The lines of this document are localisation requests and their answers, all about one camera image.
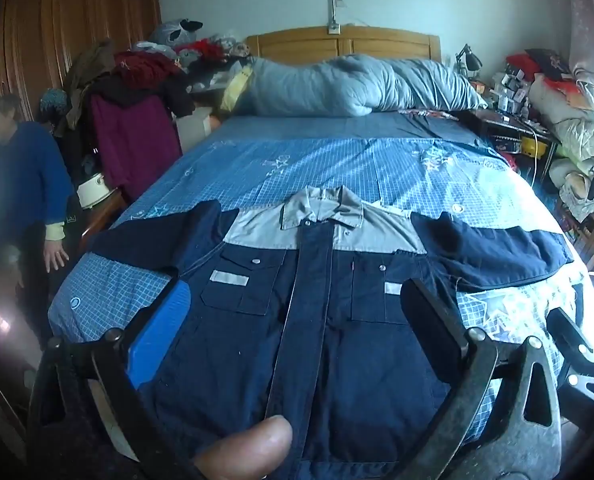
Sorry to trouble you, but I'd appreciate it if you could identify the navy and grey work jacket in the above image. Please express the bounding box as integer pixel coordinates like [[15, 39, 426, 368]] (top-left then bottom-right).
[[79, 186, 575, 480]]

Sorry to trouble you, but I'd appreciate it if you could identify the brown coat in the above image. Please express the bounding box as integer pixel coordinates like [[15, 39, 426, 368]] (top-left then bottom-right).
[[67, 37, 118, 136]]

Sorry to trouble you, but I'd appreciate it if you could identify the dark nightstand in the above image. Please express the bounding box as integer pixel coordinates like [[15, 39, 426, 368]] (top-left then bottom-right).
[[457, 107, 558, 157]]

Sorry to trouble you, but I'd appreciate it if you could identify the wooden wardrobe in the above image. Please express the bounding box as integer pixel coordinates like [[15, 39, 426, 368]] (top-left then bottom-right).
[[0, 0, 162, 126]]

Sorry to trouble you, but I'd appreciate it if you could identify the wooden headboard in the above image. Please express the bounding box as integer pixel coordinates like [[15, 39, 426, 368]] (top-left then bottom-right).
[[244, 26, 442, 67]]

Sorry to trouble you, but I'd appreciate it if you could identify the dark red garment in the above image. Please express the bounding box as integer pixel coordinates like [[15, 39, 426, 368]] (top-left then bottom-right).
[[114, 50, 188, 92]]

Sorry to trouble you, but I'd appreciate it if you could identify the light blue quilt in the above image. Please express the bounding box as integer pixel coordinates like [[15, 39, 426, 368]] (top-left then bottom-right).
[[234, 52, 488, 118]]

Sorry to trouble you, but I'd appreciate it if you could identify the yellow pillow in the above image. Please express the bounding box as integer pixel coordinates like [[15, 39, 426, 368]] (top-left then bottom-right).
[[222, 67, 256, 111]]

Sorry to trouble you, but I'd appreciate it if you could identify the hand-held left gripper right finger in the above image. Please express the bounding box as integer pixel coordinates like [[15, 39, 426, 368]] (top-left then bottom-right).
[[399, 277, 562, 480]]

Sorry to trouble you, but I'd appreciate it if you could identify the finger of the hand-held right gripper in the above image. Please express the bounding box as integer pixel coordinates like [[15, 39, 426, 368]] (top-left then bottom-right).
[[559, 367, 594, 413], [547, 306, 594, 377]]

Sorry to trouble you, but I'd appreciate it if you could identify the blue checked bed sheet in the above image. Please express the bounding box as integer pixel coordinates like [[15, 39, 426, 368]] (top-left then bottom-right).
[[47, 110, 594, 461]]

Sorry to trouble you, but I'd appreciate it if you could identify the teal knit hat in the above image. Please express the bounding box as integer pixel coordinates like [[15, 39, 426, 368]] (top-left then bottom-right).
[[39, 87, 72, 123]]

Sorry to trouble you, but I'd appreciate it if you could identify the white pot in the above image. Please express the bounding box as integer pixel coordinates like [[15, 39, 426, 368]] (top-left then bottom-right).
[[77, 172, 110, 209]]

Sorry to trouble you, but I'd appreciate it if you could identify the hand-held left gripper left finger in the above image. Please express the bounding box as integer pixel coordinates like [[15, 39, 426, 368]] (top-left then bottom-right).
[[27, 279, 208, 480]]

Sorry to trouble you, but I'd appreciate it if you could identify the magenta garment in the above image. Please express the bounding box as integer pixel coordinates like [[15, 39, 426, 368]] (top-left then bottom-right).
[[89, 92, 182, 202]]

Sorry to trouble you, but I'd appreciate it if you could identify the white storage box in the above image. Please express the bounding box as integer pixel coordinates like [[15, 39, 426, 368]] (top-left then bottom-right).
[[177, 107, 212, 154]]

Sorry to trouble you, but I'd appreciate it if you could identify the pile of folded bedding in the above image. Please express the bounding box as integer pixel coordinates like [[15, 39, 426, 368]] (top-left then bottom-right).
[[527, 72, 594, 201]]

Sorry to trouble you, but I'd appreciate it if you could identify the black desk lamp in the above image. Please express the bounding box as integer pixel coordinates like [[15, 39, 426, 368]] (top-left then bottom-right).
[[454, 44, 482, 79]]

